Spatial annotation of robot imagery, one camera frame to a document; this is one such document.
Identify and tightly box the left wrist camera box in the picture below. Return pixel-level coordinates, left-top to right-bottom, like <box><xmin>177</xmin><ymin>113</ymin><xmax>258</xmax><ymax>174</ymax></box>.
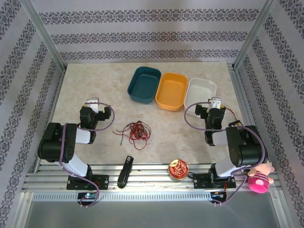
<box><xmin>85</xmin><ymin>97</ymin><xmax>100</xmax><ymax>113</ymax></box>

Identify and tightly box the aluminium rail bed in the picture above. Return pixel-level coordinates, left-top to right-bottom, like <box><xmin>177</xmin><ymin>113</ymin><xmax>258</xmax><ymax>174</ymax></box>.
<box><xmin>22</xmin><ymin>163</ymin><xmax>281</xmax><ymax>193</ymax></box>

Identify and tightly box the black stapler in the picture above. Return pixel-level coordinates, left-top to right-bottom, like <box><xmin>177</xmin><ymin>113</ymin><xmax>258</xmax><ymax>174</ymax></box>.
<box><xmin>117</xmin><ymin>155</ymin><xmax>134</xmax><ymax>189</ymax></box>

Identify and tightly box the grey slotted cable duct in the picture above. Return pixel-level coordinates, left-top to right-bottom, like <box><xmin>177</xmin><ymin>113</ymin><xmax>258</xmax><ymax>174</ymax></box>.
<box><xmin>32</xmin><ymin>192</ymin><xmax>212</xmax><ymax>200</ymax></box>

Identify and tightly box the orange plastic bin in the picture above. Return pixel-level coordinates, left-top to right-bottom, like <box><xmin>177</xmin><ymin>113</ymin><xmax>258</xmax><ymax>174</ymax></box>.
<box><xmin>155</xmin><ymin>72</ymin><xmax>189</xmax><ymax>112</ymax></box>

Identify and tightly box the pink plush toy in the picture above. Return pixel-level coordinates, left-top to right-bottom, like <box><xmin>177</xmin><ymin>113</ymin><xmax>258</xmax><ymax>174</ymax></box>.
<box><xmin>247</xmin><ymin>159</ymin><xmax>276</xmax><ymax>195</ymax></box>

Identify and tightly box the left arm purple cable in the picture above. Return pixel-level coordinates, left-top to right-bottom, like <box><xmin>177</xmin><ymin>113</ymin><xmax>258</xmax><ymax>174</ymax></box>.
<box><xmin>59</xmin><ymin>102</ymin><xmax>116</xmax><ymax>209</ymax></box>

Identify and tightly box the black battery pack red lead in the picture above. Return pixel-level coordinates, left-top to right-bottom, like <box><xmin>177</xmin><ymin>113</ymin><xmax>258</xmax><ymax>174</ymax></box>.
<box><xmin>224</xmin><ymin>107</ymin><xmax>244</xmax><ymax>129</ymax></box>

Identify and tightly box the aluminium side rail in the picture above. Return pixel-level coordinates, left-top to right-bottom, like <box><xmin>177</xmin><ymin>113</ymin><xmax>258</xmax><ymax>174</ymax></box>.
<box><xmin>228</xmin><ymin>63</ymin><xmax>281</xmax><ymax>181</ymax></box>
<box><xmin>35</xmin><ymin>68</ymin><xmax>67</xmax><ymax>167</ymax></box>

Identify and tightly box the aluminium frame post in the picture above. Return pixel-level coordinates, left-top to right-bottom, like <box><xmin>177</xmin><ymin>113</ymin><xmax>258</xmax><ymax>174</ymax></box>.
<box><xmin>233</xmin><ymin>0</ymin><xmax>278</xmax><ymax>70</ymax></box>
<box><xmin>20</xmin><ymin>0</ymin><xmax>67</xmax><ymax>71</ymax></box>

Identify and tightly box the red cable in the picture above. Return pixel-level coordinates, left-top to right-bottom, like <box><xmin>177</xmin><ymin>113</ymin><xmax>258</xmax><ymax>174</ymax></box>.
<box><xmin>113</xmin><ymin>121</ymin><xmax>148</xmax><ymax>143</ymax></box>
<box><xmin>125</xmin><ymin>122</ymin><xmax>152</xmax><ymax>151</ymax></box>

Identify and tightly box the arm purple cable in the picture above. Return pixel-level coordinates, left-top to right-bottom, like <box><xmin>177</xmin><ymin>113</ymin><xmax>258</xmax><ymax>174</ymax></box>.
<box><xmin>59</xmin><ymin>102</ymin><xmax>116</xmax><ymax>209</ymax></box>
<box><xmin>184</xmin><ymin>102</ymin><xmax>268</xmax><ymax>207</ymax></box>

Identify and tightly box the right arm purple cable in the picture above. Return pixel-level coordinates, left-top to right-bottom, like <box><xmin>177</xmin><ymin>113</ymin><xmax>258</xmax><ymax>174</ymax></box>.
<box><xmin>184</xmin><ymin>102</ymin><xmax>268</xmax><ymax>207</ymax></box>

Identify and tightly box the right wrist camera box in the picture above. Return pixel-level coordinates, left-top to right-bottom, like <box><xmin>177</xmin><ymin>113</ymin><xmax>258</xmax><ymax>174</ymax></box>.
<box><xmin>208</xmin><ymin>96</ymin><xmax>221</xmax><ymax>110</ymax></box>

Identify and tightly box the teal plastic bin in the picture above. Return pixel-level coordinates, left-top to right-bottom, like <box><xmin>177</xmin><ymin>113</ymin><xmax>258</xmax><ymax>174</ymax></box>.
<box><xmin>127</xmin><ymin>66</ymin><xmax>162</xmax><ymax>105</ymax></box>

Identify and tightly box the round red tin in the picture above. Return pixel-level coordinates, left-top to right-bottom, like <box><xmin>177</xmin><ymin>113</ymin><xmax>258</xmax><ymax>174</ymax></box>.
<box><xmin>168</xmin><ymin>159</ymin><xmax>190</xmax><ymax>181</ymax></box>

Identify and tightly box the white plastic bin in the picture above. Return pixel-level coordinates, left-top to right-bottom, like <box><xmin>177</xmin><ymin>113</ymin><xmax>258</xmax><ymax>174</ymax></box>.
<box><xmin>184</xmin><ymin>77</ymin><xmax>217</xmax><ymax>117</ymax></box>

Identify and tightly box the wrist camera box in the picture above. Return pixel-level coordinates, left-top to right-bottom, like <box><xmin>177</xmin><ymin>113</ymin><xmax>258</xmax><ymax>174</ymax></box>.
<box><xmin>208</xmin><ymin>96</ymin><xmax>221</xmax><ymax>110</ymax></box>
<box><xmin>85</xmin><ymin>97</ymin><xmax>100</xmax><ymax>113</ymax></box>

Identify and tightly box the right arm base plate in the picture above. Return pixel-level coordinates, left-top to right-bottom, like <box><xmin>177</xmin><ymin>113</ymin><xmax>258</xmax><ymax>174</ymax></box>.
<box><xmin>193</xmin><ymin>173</ymin><xmax>236</xmax><ymax>190</ymax></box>

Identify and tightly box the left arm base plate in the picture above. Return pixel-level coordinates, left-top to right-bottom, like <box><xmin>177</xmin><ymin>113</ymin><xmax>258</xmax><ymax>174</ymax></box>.
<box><xmin>67</xmin><ymin>175</ymin><xmax>109</xmax><ymax>190</ymax></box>

